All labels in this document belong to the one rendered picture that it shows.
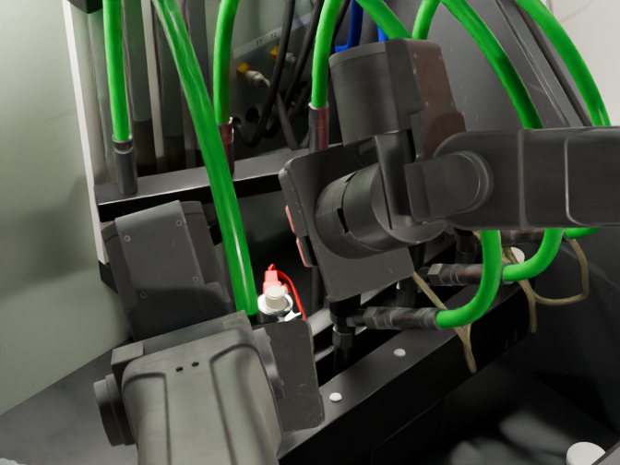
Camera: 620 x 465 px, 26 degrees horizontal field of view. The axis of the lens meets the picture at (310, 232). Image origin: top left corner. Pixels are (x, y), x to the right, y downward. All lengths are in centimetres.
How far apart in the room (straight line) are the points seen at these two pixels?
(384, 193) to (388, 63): 8
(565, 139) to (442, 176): 7
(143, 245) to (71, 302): 69
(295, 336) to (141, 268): 14
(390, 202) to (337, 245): 9
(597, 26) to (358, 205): 52
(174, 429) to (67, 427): 92
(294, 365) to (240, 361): 24
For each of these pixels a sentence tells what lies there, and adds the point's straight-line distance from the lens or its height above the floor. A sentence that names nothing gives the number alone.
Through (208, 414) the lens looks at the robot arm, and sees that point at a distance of 48.
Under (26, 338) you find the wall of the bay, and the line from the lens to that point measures 137.
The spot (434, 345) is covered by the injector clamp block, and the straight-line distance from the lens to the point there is 124.
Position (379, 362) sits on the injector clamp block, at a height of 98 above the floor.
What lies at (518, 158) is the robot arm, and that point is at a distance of 76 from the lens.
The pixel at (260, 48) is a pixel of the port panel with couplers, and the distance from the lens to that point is 137.
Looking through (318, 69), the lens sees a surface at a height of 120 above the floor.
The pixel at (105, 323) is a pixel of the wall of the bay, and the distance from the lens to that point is 143.
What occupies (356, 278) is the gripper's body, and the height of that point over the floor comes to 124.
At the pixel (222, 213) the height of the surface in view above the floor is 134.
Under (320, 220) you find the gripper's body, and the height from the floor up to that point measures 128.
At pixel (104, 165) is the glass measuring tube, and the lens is 129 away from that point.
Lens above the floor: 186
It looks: 41 degrees down
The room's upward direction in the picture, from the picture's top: straight up
